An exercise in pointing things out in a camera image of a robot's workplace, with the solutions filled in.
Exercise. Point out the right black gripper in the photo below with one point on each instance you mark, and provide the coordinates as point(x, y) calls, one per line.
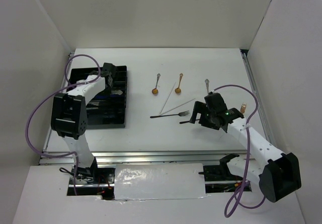
point(199, 107)

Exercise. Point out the silver table knife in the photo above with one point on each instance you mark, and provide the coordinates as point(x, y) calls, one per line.
point(117, 92)

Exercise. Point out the silver ornate fork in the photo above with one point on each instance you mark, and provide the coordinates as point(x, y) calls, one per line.
point(207, 85)

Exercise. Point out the gold spoon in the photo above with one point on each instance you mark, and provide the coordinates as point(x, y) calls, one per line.
point(178, 89)

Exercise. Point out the silver handled orange spoon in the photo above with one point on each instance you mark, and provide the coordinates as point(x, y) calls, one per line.
point(155, 89)

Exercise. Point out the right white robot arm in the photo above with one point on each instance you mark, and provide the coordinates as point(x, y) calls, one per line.
point(277, 174)

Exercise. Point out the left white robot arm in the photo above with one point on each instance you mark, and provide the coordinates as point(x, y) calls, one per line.
point(69, 117)

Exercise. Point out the black fork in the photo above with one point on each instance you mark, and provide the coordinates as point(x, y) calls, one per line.
point(180, 114)

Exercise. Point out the black cutlery tray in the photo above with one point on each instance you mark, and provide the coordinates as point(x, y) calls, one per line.
point(104, 110)

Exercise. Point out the copper fork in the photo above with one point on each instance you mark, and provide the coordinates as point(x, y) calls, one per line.
point(243, 108)

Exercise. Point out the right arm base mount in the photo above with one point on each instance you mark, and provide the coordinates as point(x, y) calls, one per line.
point(218, 178)

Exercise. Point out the aluminium table frame rail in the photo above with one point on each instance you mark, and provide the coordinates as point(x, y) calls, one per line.
point(163, 139)

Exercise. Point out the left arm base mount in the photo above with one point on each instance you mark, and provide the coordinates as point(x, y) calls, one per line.
point(102, 185)

